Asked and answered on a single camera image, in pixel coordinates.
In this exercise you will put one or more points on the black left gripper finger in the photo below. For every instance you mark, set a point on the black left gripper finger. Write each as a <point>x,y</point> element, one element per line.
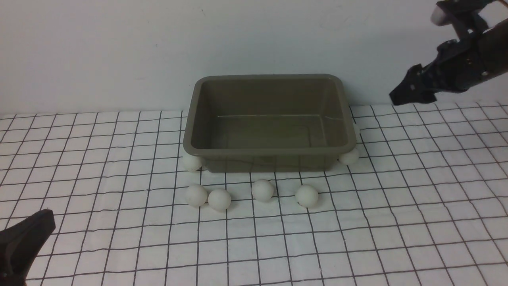
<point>20,244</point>

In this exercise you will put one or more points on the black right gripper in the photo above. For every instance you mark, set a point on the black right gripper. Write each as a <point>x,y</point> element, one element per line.
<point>459,65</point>

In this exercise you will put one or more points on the white ball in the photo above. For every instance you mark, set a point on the white ball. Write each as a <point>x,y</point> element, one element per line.
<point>307,196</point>
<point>219,200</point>
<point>196,195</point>
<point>350,157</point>
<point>192,163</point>
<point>356,130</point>
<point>262,190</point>

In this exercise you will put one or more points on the white grid-pattern tablecloth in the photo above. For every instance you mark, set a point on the white grid-pattern tablecloth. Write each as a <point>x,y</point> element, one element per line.
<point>426,204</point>

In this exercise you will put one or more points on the olive green plastic bin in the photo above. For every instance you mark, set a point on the olive green plastic bin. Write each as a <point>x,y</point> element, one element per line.
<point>269,123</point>

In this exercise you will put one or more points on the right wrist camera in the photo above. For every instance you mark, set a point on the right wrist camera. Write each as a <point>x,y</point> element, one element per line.
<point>463,15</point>

